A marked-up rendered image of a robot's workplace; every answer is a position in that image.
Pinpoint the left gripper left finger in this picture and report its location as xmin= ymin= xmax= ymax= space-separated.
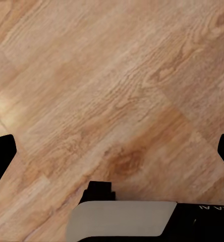
xmin=0 ymin=134 xmax=17 ymax=179

